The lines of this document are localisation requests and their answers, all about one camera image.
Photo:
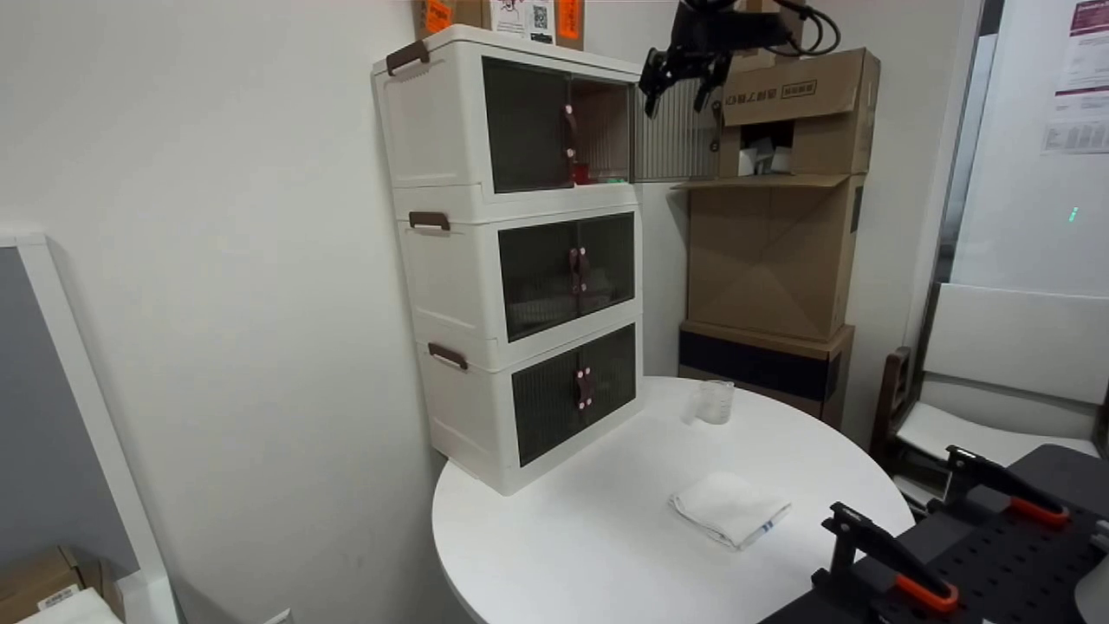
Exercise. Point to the flat cardboard box with papers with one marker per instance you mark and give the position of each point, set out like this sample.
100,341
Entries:
37,577

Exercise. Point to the stacked cardboard boxes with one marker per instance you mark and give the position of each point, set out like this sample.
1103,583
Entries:
769,236

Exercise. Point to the white folded cloth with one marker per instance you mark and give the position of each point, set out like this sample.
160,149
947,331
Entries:
729,509

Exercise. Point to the white three-tier storage cabinet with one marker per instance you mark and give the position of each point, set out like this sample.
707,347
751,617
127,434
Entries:
524,308

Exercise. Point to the left top compartment door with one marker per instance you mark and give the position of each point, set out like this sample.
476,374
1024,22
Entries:
528,129

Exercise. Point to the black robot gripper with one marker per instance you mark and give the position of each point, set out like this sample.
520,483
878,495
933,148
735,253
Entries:
704,36

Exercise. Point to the grey partition panel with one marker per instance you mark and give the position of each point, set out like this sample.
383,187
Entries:
62,474

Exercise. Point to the orange-handled black clamp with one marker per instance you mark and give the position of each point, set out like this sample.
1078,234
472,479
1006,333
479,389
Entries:
968,474

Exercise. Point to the white poster on glass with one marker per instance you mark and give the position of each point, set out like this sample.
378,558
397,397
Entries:
1078,105

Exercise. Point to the red object inside compartment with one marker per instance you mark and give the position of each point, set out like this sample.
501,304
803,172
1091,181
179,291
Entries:
581,175

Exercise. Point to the white round table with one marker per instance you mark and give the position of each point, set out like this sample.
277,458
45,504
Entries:
598,538

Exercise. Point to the orange white box on cabinet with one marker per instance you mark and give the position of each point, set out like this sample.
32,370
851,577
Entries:
557,22

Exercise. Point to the black clamp near table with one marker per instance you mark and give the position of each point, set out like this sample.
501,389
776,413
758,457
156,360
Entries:
911,577

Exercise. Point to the black perforated breadboard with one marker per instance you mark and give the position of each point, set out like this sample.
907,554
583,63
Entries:
1001,568

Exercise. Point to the clear plastic cup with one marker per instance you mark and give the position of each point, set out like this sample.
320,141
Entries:
714,405

